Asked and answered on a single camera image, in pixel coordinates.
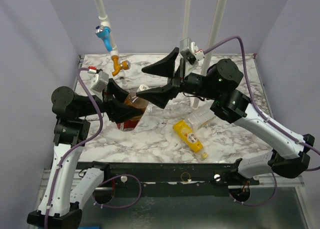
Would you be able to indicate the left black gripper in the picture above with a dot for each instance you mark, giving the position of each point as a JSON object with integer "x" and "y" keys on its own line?
{"x": 117, "y": 111}

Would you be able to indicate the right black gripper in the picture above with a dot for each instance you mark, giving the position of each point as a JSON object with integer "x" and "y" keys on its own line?
{"x": 179, "y": 78}

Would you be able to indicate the white bottle cap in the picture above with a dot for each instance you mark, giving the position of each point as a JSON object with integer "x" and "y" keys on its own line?
{"x": 142, "y": 87}

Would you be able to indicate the large clear plastic bottle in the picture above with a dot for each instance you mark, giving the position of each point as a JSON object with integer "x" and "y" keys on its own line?
{"x": 199, "y": 118}

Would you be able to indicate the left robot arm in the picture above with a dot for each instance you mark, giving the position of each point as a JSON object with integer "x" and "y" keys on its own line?
{"x": 62, "y": 205}

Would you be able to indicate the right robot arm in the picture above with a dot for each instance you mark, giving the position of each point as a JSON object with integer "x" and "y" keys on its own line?
{"x": 289, "y": 156}

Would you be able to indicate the small clear plastic bottle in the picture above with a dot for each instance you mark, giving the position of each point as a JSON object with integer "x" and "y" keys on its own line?
{"x": 156, "y": 111}

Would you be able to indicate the yellow labelled bottle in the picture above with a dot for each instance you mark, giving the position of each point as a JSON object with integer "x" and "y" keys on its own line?
{"x": 185, "y": 133}

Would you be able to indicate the orange plastic faucet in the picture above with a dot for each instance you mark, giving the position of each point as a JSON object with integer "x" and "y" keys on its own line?
{"x": 118, "y": 66}

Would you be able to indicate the blue plastic faucet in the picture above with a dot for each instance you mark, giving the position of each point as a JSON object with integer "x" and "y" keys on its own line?
{"x": 103, "y": 32}

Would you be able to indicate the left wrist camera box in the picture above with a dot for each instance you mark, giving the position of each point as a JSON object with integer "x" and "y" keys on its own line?
{"x": 99, "y": 82}

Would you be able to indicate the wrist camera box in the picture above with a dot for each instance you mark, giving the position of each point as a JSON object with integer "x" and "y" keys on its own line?
{"x": 190, "y": 51}
{"x": 99, "y": 82}

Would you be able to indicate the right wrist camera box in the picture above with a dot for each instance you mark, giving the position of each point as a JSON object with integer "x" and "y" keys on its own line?
{"x": 190, "y": 51}

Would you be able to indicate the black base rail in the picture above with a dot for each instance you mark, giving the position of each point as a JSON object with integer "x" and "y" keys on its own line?
{"x": 170, "y": 179}

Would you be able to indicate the white pvc pipe frame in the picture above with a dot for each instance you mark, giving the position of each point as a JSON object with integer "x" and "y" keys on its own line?
{"x": 216, "y": 23}

